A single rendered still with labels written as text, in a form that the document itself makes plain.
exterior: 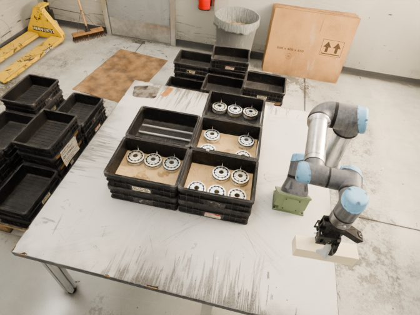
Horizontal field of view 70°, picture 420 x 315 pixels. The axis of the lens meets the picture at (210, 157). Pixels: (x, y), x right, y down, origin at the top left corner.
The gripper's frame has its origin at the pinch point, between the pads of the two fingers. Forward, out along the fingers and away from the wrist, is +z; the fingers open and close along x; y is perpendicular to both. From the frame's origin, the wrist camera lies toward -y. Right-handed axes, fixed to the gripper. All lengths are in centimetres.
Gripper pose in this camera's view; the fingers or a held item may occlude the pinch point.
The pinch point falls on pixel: (325, 248)
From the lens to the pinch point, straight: 131.7
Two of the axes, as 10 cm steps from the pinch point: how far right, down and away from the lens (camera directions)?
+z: -0.7, 6.8, 7.3
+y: -9.9, -1.5, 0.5
